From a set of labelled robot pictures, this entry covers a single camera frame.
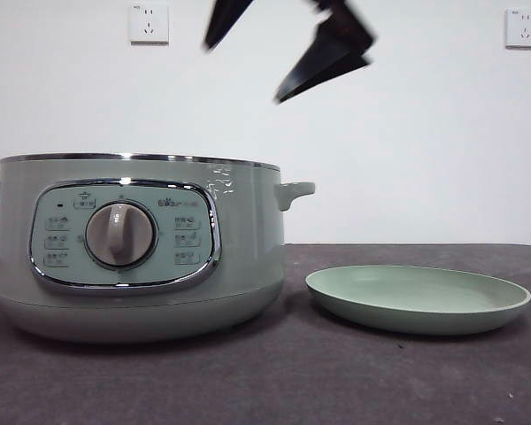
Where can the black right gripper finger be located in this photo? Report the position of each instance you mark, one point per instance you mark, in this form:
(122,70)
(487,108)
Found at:
(327,62)
(223,22)

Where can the white wall power outlet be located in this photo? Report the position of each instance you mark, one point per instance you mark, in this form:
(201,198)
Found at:
(523,28)
(149,24)

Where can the pale green round plate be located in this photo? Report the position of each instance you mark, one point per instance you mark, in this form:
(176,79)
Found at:
(416,305)

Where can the pale green electric steamer pot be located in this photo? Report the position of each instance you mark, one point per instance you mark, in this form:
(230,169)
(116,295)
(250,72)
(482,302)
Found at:
(248,248)

